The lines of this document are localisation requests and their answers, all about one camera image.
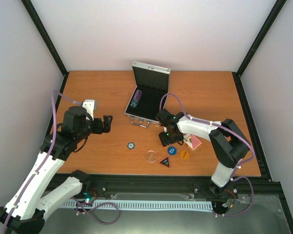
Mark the purple poker chip stack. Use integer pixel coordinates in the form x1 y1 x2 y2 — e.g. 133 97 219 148
130 90 143 108

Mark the orange round token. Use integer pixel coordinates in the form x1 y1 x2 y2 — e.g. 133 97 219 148
180 150 190 160

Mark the black red triangle token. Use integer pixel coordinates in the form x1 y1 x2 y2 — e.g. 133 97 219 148
158 156 170 168

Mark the blue white poker chip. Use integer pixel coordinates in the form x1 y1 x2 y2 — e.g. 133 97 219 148
127 142 135 150

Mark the blue round token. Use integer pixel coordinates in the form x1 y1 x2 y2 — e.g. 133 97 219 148
167 146 177 156

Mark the black aluminium frame rail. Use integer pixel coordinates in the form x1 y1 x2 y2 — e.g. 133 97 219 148
37 173 284 198

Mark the white cable duct strip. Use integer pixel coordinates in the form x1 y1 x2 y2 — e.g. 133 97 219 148
60 199 213 212

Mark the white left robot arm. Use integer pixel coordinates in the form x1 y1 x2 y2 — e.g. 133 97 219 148
0 100 113 234

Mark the aluminium poker case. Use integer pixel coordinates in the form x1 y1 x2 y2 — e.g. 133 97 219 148
124 61 171 128

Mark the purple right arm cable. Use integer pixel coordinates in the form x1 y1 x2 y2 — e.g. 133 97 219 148
159 93 255 216

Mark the clear round disc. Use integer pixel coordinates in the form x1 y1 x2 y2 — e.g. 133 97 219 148
145 150 157 163

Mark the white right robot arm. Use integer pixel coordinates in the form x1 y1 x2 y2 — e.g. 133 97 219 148
156 109 254 188

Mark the pink playing card deck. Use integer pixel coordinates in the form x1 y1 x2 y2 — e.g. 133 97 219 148
184 134 202 150

